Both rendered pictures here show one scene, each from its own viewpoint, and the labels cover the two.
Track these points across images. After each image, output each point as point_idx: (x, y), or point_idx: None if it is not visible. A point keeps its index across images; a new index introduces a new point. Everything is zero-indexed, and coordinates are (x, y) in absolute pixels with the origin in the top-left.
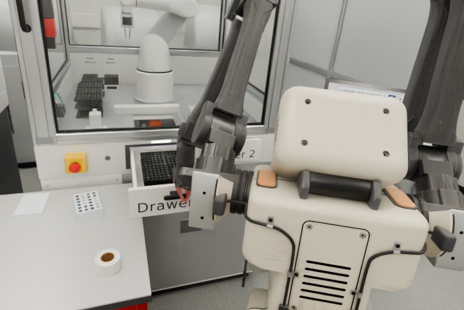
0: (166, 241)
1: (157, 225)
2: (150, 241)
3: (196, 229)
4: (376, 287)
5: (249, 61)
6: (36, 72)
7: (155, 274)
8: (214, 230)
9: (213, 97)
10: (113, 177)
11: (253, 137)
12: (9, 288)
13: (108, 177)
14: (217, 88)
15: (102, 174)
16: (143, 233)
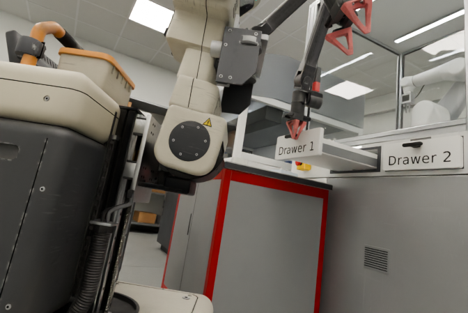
0: (351, 271)
1: (345, 244)
2: (337, 263)
3: (381, 268)
4: (174, 6)
5: (285, 1)
6: None
7: None
8: (405, 284)
9: (306, 49)
10: (322, 180)
11: (450, 135)
12: None
13: (319, 180)
14: (309, 42)
15: (316, 177)
16: (276, 171)
